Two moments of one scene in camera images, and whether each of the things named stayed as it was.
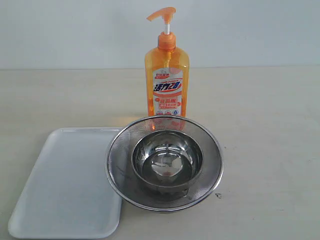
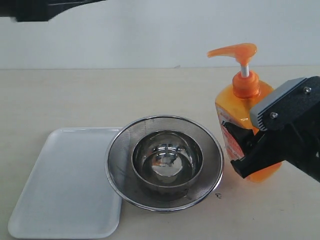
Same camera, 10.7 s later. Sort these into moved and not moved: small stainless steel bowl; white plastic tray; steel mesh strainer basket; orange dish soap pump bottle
Moved: orange dish soap pump bottle
Not moved: white plastic tray; small stainless steel bowl; steel mesh strainer basket
